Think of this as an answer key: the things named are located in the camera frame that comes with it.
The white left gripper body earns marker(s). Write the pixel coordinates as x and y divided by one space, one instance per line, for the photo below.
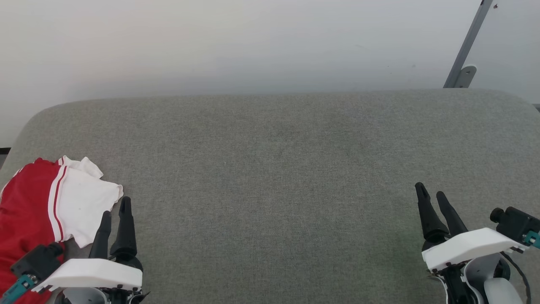
97 274

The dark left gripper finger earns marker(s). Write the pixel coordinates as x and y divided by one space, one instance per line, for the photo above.
101 240
125 232

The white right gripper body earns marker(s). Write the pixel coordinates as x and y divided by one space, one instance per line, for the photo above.
468 247

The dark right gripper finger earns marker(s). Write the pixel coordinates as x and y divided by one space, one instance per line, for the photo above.
453 221
430 219

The red and white garment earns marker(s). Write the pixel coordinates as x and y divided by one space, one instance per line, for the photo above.
25 202

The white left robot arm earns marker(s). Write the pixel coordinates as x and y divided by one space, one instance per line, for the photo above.
82 296

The black edged skirting strip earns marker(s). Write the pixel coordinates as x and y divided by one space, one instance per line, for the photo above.
4 150

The grey fabric sofa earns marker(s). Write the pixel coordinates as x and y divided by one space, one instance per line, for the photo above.
270 177

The grey metal bar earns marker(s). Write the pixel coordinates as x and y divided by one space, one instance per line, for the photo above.
466 46

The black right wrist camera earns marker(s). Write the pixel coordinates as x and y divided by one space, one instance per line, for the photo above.
514 223

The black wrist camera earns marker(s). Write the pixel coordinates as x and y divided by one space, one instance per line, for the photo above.
38 259
514 223

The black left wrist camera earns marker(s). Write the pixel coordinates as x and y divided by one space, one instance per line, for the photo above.
38 259

